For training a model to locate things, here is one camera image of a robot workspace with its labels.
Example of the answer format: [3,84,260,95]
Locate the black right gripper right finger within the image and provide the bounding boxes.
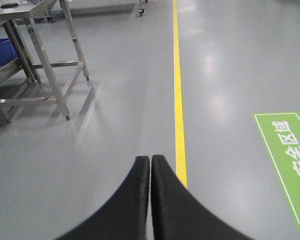
[151,154,249,240]

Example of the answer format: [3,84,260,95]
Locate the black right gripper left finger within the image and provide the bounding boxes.
[59,156,150,240]

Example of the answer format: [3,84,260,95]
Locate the stainless steel stand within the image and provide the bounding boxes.
[0,0,90,126]

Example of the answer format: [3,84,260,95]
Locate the small blue background bin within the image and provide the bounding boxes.
[0,38,18,68]

